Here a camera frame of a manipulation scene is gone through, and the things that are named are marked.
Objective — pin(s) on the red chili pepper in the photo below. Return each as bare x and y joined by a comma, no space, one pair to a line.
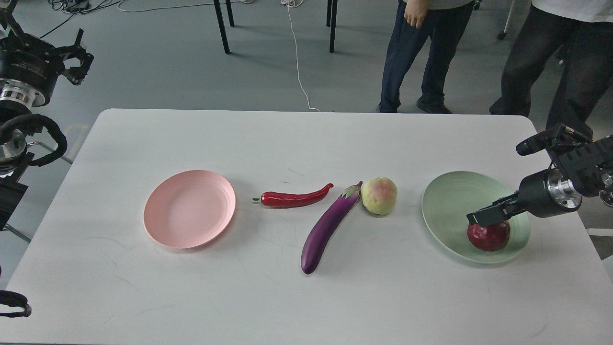
286,201

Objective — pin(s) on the purple eggplant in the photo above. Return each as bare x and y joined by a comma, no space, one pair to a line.
325,227

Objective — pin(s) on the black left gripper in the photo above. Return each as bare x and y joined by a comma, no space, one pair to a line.
28,76

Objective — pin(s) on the pink plastic plate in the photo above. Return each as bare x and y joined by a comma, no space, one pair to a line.
189,209

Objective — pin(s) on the black table leg right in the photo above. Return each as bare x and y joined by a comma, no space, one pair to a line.
331,18

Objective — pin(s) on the yellow-green peach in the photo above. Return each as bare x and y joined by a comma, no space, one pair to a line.
379,195

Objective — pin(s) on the black table leg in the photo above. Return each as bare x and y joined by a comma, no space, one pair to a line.
222,24
331,18

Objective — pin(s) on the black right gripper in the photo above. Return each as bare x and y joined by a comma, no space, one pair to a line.
543,194

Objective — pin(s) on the red pomegranate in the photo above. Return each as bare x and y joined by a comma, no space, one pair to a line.
490,238

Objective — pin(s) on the black table leg left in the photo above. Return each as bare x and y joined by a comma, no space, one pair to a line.
222,24

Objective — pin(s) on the green plastic plate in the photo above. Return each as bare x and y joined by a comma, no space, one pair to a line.
450,197

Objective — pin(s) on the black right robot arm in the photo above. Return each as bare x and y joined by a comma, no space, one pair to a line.
579,168

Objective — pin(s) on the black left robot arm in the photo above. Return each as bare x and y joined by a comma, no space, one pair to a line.
17,123

